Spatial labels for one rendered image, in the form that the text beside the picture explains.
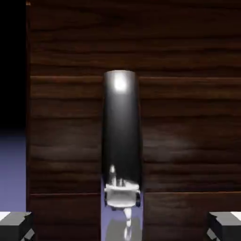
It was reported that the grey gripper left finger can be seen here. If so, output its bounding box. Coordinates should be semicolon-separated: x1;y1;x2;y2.
0;211;36;241

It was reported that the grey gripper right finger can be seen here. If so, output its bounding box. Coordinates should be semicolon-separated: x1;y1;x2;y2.
206;211;241;241

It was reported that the dark wood cabinet door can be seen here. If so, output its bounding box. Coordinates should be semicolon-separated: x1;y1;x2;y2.
30;0;241;78
30;75;241;194
30;192;241;241

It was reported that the dark wood cabinet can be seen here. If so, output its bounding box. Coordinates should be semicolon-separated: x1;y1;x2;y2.
25;0;241;241

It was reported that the curved dark metal handle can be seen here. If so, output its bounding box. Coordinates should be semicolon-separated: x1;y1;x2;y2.
100;70;145;241

